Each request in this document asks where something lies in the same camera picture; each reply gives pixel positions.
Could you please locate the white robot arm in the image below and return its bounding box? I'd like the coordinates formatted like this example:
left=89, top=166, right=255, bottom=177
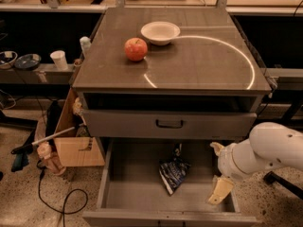
left=207, top=122, right=303, bottom=205

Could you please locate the white-handled broom stick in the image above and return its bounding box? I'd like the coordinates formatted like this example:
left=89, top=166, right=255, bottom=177
left=11, top=124, right=83, bottom=154

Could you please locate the black chair leg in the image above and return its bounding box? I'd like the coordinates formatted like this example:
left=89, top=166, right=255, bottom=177
left=263, top=171, right=303, bottom=200

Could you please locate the white plastic bottle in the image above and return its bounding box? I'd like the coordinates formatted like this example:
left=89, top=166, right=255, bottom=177
left=80, top=36, right=91, bottom=56

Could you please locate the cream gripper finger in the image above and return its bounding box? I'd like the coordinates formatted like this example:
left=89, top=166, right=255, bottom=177
left=210, top=142, right=224, bottom=156
left=207, top=176, right=235, bottom=205

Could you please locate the grey side shelf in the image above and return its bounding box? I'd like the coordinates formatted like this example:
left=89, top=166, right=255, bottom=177
left=0, top=63, right=74, bottom=85

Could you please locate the open grey middle drawer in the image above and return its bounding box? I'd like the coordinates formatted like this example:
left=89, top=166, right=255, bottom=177
left=83, top=140, right=257, bottom=227

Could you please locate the white bowl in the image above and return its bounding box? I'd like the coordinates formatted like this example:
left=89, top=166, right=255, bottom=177
left=141, top=22, right=181, bottom=46

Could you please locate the black floor cable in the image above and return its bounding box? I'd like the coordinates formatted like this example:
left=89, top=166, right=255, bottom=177
left=37, top=168, right=89, bottom=227

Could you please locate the grey drawer cabinet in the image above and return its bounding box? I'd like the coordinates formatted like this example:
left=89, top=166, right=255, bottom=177
left=72, top=6, right=273, bottom=227

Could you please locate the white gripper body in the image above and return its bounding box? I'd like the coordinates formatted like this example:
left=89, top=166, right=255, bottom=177
left=217, top=142, right=253, bottom=182

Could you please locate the closed grey top drawer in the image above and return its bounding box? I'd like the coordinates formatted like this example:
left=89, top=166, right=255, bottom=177
left=84, top=110, right=257, bottom=140

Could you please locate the dark blue plate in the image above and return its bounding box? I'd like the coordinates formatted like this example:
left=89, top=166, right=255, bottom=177
left=14, top=54, right=41, bottom=70

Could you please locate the red apple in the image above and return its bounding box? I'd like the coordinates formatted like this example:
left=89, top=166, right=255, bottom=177
left=124, top=38, right=148, bottom=61

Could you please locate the cardboard box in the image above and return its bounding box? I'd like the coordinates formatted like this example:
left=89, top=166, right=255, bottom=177
left=54, top=89, right=105, bottom=166

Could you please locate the small patterned bowl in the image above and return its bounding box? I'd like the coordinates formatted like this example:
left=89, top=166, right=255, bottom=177
left=0, top=51, right=18, bottom=70

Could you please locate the blue chip bag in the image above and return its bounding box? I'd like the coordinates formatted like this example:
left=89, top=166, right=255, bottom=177
left=159, top=144, right=191, bottom=195

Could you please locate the white paper cup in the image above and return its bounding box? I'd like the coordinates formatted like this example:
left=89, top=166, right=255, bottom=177
left=50, top=50, right=68, bottom=70

